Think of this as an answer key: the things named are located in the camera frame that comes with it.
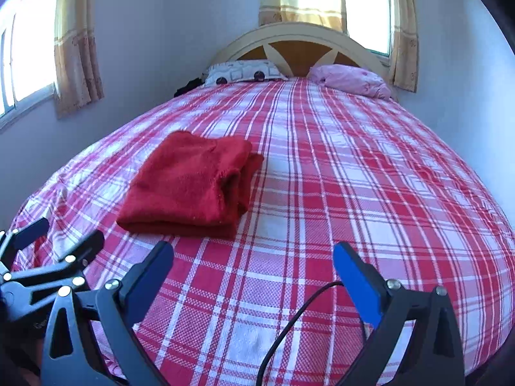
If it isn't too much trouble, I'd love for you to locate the red knitted sweater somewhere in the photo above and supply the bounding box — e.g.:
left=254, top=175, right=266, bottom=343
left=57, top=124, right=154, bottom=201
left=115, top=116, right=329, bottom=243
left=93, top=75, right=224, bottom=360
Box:
left=117, top=131, right=264, bottom=239

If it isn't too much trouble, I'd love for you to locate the yellow curtain side window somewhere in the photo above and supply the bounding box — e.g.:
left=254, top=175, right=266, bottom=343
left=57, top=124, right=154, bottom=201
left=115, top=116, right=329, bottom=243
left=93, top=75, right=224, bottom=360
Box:
left=54, top=0, right=104, bottom=119

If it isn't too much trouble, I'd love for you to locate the black item beside bed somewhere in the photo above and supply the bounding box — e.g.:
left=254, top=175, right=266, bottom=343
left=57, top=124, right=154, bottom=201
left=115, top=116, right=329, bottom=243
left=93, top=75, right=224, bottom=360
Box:
left=174, top=78, right=203, bottom=98

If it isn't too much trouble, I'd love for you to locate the white black patterned pillow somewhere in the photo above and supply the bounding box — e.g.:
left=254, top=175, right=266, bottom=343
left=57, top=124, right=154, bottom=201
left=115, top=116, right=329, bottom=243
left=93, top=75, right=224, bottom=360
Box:
left=203, top=59, right=287, bottom=86

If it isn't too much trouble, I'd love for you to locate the pink pillow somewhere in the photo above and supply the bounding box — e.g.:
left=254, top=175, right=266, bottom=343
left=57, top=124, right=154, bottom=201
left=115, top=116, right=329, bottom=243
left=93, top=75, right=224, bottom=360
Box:
left=307, top=64, right=392, bottom=99

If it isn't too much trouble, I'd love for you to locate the yellow curtain centre right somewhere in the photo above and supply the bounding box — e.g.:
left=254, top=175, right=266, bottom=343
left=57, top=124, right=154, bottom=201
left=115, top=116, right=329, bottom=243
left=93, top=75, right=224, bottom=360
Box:
left=389, top=0, right=419, bottom=93

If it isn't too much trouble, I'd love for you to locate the cream wooden headboard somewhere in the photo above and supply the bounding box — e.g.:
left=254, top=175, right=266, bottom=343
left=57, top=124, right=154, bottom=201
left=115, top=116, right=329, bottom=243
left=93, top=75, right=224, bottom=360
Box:
left=211, top=22, right=389, bottom=80

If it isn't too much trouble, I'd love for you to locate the centre window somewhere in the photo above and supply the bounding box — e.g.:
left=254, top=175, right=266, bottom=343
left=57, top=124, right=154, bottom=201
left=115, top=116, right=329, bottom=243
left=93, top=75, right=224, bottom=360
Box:
left=346, top=0, right=392, bottom=58

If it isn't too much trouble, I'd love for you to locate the black cable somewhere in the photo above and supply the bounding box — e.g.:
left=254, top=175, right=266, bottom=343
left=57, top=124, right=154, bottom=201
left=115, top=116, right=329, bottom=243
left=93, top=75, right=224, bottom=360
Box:
left=255, top=280, right=369, bottom=386

